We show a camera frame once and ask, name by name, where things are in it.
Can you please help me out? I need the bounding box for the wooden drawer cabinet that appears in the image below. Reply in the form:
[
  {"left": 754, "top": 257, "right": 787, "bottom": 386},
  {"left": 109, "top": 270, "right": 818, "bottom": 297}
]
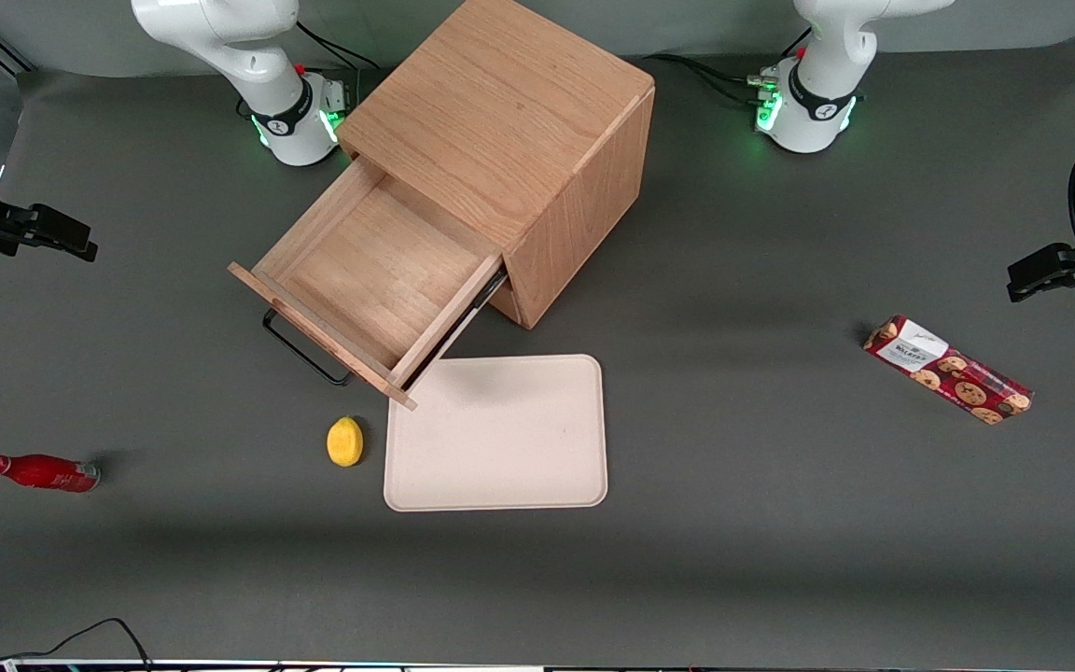
[{"left": 337, "top": 0, "right": 657, "bottom": 330}]

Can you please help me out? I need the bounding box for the red cookie box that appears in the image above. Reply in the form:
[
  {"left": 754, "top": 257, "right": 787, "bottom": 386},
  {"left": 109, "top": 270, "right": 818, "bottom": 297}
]
[{"left": 863, "top": 315, "right": 1035, "bottom": 427}]

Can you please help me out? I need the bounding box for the red bottle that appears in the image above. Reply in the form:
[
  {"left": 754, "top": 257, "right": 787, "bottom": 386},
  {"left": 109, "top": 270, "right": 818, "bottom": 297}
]
[{"left": 0, "top": 454, "right": 102, "bottom": 494}]

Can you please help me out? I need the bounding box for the yellow lemon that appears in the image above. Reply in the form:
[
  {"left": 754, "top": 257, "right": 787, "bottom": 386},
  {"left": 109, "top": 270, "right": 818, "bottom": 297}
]
[{"left": 327, "top": 416, "right": 365, "bottom": 468}]

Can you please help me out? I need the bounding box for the beige rectangular tray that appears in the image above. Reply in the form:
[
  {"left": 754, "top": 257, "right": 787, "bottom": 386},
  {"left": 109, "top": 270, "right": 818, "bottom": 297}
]
[{"left": 384, "top": 354, "right": 609, "bottom": 513}]

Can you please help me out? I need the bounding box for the aluminium frame rail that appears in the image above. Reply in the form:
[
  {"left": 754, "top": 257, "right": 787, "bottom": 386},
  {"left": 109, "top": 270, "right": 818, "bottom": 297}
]
[{"left": 0, "top": 30, "right": 35, "bottom": 75}]

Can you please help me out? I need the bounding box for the black right base cable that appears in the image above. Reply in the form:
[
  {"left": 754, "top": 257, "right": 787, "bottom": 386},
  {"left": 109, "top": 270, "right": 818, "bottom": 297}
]
[{"left": 298, "top": 14, "right": 383, "bottom": 72}]

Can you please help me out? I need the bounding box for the black base cable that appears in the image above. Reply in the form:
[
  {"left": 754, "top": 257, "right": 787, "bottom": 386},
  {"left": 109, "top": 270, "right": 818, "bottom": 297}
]
[
  {"left": 654, "top": 28, "right": 815, "bottom": 105},
  {"left": 298, "top": 14, "right": 383, "bottom": 72}
]

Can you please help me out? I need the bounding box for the thin black floor cable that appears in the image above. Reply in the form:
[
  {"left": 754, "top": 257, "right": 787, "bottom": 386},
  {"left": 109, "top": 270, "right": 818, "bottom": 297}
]
[{"left": 0, "top": 618, "right": 152, "bottom": 669}]

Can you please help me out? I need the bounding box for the black left base cable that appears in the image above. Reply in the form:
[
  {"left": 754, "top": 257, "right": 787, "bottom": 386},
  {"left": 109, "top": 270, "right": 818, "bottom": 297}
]
[{"left": 654, "top": 28, "right": 815, "bottom": 105}]

